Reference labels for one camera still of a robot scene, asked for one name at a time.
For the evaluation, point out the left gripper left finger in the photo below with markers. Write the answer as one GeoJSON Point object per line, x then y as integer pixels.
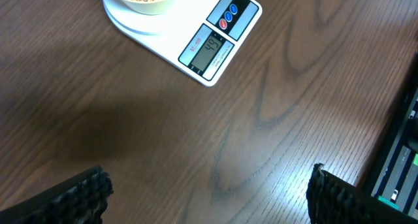
{"type": "Point", "coordinates": [80, 199]}

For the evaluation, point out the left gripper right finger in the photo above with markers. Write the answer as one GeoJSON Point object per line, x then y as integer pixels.
{"type": "Point", "coordinates": [334, 201]}

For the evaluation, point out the white digital kitchen scale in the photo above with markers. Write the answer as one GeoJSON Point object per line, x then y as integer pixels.
{"type": "Point", "coordinates": [199, 37]}

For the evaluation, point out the pale yellow bowl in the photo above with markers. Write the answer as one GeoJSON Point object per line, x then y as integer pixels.
{"type": "Point", "coordinates": [150, 8]}

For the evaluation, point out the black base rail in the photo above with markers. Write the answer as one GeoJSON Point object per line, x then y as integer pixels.
{"type": "Point", "coordinates": [391, 173]}

